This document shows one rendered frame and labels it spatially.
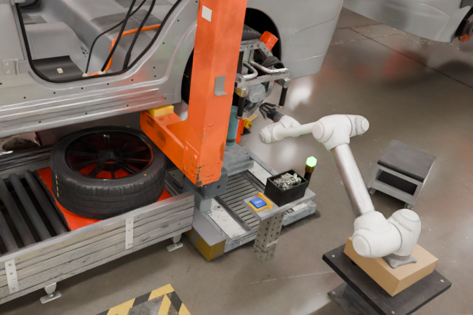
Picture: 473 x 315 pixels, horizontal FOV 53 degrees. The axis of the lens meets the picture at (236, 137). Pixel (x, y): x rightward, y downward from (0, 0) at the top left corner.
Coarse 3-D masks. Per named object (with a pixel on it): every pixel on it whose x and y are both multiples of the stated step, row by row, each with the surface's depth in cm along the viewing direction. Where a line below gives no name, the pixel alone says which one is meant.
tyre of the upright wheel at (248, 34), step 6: (246, 30) 295; (252, 30) 298; (246, 36) 296; (252, 36) 299; (258, 36) 303; (192, 54) 291; (192, 60) 289; (186, 66) 293; (186, 72) 295; (186, 78) 294; (186, 84) 296; (186, 90) 299; (186, 96) 305; (186, 102) 314
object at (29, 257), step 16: (144, 208) 260; (160, 208) 264; (176, 208) 272; (192, 208) 280; (96, 224) 244; (112, 224) 247; (128, 224) 253; (144, 224) 262; (48, 240) 231; (64, 240) 233; (80, 240) 241; (96, 240) 246; (128, 240) 260; (0, 256) 219; (16, 256) 220; (32, 256) 226; (48, 256) 231; (64, 256) 238; (0, 272) 219; (16, 272) 224; (16, 288) 229
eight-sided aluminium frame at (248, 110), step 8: (248, 40) 295; (256, 40) 297; (240, 48) 288; (248, 48) 291; (256, 48) 295; (264, 48) 299; (264, 56) 309; (272, 80) 319; (264, 96) 322; (248, 104) 325; (256, 104) 322; (248, 112) 321
